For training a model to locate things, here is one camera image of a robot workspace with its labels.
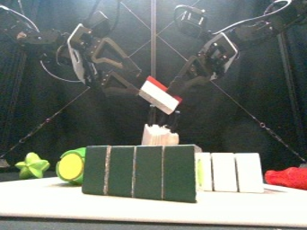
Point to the red white toy salmon sushi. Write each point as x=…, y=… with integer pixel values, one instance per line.
x=159, y=97

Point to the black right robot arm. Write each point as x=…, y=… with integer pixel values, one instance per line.
x=263, y=25

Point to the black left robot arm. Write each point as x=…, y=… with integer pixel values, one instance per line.
x=29, y=34

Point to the dark green toy sushi block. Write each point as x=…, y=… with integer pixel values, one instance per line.
x=179, y=174
x=95, y=170
x=147, y=173
x=121, y=171

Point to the black toy stick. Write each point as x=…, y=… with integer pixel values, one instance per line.
x=151, y=115
x=174, y=121

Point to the white toy holder block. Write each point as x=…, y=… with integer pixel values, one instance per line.
x=159, y=136

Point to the white toy rice block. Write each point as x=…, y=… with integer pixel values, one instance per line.
x=225, y=172
x=206, y=171
x=250, y=173

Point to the green yellow toy cucumber roll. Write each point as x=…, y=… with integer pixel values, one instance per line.
x=71, y=166

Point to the green toy star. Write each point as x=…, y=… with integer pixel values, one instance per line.
x=33, y=166

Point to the red cloth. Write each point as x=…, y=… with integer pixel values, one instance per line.
x=287, y=177

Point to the white cutting board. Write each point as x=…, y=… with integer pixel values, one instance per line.
x=121, y=209

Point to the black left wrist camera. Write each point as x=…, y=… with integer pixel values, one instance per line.
x=98, y=24

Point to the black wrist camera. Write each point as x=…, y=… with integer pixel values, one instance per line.
x=98, y=24
x=191, y=21

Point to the vertical metal frame pole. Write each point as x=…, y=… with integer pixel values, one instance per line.
x=154, y=39

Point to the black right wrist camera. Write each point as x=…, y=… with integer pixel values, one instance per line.
x=191, y=21

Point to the diagonal frame brace rod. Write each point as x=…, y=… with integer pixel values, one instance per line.
x=45, y=122
x=263, y=125

